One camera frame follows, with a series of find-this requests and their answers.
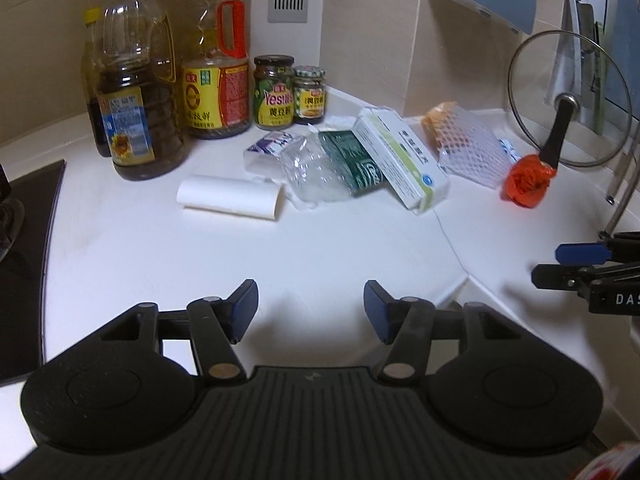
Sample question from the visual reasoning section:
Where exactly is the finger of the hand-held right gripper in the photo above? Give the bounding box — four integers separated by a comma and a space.
531, 262, 640, 292
556, 232, 640, 265

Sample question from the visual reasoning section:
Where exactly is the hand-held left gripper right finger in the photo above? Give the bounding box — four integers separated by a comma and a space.
364, 280, 524, 381

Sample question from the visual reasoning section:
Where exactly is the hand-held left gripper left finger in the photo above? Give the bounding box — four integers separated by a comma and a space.
95, 279, 260, 381

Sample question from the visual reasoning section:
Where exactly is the orange plastic bag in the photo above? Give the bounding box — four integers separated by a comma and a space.
502, 155, 557, 209

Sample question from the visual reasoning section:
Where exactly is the white paper roll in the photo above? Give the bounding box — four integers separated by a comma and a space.
177, 174, 285, 223

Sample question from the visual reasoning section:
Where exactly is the white foam net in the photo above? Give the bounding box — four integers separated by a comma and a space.
425, 101, 517, 191

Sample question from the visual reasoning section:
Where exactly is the white green medicine box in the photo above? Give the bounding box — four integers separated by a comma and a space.
352, 109, 451, 214

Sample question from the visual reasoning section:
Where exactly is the dark green packet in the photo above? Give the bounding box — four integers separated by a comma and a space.
318, 130, 387, 197

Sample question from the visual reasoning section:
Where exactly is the clear plastic packaging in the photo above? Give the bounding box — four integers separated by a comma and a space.
279, 135, 357, 211

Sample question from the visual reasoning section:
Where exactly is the metal dish rack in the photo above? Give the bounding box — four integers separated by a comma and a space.
597, 130, 640, 241

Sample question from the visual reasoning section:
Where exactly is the clear box purple print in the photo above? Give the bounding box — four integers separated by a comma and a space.
243, 130, 294, 177

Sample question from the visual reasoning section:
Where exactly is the green cutting board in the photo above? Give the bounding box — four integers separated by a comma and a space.
575, 2, 609, 136

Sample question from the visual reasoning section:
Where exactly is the white cutting board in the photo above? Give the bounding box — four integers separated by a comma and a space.
547, 0, 586, 106

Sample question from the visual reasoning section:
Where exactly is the large oil bottle blue label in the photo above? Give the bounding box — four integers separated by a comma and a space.
95, 0, 191, 182

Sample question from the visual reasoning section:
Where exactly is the large green label jar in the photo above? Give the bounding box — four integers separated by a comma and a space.
253, 55, 295, 131

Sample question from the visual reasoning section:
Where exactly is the black glass cooktop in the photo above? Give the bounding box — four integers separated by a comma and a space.
0, 160, 68, 387

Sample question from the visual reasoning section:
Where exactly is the small yellow label jar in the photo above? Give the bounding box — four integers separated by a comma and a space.
292, 66, 328, 126

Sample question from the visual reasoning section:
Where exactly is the dark sauce bottle yellow cap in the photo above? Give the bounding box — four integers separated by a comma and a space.
81, 7, 115, 158

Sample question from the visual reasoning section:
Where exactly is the black burner grate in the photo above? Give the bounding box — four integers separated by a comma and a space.
0, 162, 27, 263

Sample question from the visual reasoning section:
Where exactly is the yellow oil bottle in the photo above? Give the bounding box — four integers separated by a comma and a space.
141, 0, 178, 86

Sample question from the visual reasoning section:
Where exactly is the glass pot lid black handle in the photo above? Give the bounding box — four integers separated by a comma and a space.
507, 30, 634, 172

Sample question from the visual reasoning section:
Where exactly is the large bottle red handle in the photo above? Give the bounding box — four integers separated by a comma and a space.
181, 0, 252, 140

